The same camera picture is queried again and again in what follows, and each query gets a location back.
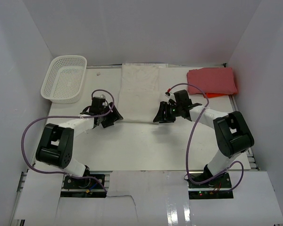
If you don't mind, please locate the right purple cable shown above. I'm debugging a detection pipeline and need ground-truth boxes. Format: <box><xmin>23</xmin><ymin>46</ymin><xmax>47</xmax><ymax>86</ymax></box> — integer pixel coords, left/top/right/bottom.
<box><xmin>165</xmin><ymin>83</ymin><xmax>245</xmax><ymax>193</ymax></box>

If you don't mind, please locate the white plastic basket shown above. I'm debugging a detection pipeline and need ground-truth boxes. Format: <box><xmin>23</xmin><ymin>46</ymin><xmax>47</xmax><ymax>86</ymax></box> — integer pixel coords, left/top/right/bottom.
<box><xmin>41</xmin><ymin>55</ymin><xmax>87</xmax><ymax>104</ymax></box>

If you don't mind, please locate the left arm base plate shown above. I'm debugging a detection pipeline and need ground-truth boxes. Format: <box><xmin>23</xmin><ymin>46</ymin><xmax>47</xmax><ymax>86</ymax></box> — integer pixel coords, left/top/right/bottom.
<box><xmin>60</xmin><ymin>176</ymin><xmax>106</xmax><ymax>198</ymax></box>

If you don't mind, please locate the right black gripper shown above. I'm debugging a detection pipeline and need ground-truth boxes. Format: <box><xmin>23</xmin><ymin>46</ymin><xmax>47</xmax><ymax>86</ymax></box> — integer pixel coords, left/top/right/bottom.
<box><xmin>153</xmin><ymin>101</ymin><xmax>182</xmax><ymax>123</ymax></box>

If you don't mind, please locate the purple cable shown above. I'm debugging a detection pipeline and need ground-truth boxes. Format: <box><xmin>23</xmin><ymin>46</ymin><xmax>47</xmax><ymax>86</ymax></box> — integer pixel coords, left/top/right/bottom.
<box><xmin>22</xmin><ymin>89</ymin><xmax>116</xmax><ymax>194</ymax></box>
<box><xmin>165</xmin><ymin>83</ymin><xmax>245</xmax><ymax>193</ymax></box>

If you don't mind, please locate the folded orange t shirt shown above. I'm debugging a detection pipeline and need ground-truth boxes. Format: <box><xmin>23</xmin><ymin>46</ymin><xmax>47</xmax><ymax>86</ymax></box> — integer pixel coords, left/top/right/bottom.
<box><xmin>206</xmin><ymin>93</ymin><xmax>227</xmax><ymax>98</ymax></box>

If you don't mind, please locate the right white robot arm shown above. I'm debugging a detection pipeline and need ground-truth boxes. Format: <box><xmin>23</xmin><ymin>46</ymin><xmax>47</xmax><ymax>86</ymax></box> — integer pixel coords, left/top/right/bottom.
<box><xmin>153</xmin><ymin>90</ymin><xmax>254</xmax><ymax>188</ymax></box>

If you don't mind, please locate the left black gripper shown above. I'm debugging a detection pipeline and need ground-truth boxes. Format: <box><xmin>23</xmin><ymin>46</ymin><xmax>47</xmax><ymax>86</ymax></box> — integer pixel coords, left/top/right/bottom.
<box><xmin>100</xmin><ymin>102</ymin><xmax>123</xmax><ymax>129</ymax></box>

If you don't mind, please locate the aluminium frame rail left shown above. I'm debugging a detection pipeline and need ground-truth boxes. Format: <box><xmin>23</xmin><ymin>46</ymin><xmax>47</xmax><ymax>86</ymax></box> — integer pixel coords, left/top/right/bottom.
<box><xmin>9</xmin><ymin>101</ymin><xmax>51</xmax><ymax>226</ymax></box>

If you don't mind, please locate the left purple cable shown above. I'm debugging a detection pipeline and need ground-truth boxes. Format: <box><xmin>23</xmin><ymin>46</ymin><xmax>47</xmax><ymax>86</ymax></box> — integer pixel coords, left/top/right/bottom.
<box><xmin>22</xmin><ymin>89</ymin><xmax>116</xmax><ymax>194</ymax></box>

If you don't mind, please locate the white t shirt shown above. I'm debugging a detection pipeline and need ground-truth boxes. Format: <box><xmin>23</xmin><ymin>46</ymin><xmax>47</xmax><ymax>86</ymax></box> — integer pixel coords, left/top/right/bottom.
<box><xmin>117</xmin><ymin>64</ymin><xmax>161</xmax><ymax>123</ymax></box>

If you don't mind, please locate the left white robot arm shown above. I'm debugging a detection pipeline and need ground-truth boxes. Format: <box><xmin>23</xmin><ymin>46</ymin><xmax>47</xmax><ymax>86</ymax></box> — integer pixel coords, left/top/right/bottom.
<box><xmin>35</xmin><ymin>96</ymin><xmax>123</xmax><ymax>188</ymax></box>

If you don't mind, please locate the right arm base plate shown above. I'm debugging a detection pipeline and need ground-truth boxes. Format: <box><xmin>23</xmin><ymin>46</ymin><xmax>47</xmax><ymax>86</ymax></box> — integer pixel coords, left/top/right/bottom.
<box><xmin>184</xmin><ymin>173</ymin><xmax>234</xmax><ymax>200</ymax></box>

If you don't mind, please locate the folded red t shirt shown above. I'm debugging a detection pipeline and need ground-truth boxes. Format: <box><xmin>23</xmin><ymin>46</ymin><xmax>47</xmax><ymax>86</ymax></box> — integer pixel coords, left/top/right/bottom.
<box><xmin>187</xmin><ymin>67</ymin><xmax>238</xmax><ymax>95</ymax></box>

